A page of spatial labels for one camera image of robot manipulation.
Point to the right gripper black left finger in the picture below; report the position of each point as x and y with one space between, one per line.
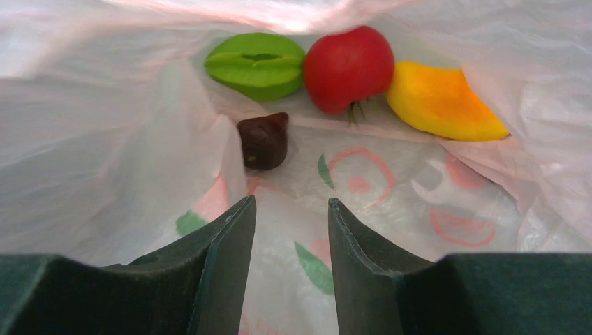
194 285

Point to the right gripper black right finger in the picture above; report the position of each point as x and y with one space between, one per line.
381 288

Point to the pink plastic bag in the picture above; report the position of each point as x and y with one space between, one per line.
109 130

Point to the orange yellow fake mango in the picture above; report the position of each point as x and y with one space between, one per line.
440 101

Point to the red fake tomato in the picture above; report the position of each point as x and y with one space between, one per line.
342 70

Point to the brown fake chestnut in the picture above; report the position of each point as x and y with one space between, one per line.
264 141

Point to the green fake pepper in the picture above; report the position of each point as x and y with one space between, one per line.
262 66

